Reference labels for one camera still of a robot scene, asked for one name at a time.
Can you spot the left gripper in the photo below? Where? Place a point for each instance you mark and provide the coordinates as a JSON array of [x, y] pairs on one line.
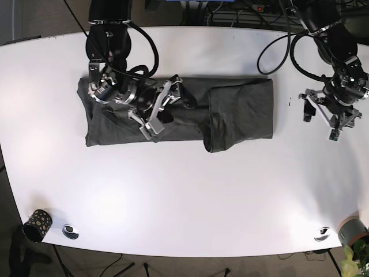
[[335, 115]]

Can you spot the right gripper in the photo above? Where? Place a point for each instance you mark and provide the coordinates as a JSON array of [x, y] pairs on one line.
[[146, 111]]

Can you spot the dark grey T-shirt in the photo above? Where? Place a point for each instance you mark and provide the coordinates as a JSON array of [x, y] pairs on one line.
[[228, 111]]

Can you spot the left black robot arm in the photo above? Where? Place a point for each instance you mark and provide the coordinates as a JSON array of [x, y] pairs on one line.
[[337, 47]]

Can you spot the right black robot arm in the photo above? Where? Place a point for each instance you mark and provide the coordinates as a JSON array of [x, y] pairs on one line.
[[108, 45]]

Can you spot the grey plant pot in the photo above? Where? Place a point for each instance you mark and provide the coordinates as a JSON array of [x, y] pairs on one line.
[[351, 230]]

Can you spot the black gold-dotted cup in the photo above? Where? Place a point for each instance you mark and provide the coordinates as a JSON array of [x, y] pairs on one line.
[[37, 226]]

